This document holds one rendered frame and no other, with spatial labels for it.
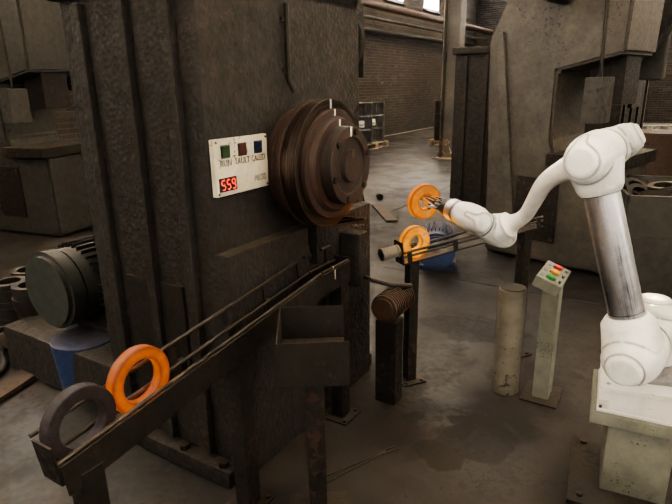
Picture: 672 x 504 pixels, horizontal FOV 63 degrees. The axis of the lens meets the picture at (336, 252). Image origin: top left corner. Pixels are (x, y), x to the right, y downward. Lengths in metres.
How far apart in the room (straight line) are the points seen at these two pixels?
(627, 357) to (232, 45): 1.51
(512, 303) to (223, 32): 1.61
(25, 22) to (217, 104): 4.26
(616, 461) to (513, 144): 2.93
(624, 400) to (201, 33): 1.74
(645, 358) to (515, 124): 3.05
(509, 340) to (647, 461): 0.75
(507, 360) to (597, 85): 2.14
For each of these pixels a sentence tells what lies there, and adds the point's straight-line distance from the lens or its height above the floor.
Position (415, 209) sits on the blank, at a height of 0.88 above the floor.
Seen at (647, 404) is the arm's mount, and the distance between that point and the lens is 2.05.
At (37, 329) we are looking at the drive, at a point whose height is 0.25.
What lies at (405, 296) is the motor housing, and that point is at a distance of 2.43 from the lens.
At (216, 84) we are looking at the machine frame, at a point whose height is 1.40.
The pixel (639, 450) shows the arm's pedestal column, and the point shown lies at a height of 0.21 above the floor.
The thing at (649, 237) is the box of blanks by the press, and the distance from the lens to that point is 3.79.
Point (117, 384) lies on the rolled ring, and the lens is 1.51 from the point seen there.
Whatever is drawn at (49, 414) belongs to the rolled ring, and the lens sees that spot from 1.43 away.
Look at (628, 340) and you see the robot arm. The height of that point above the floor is 0.68.
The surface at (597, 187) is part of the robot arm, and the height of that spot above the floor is 1.11.
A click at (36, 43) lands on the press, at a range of 5.98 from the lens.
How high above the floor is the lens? 1.39
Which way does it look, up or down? 17 degrees down
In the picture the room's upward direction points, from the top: 1 degrees counter-clockwise
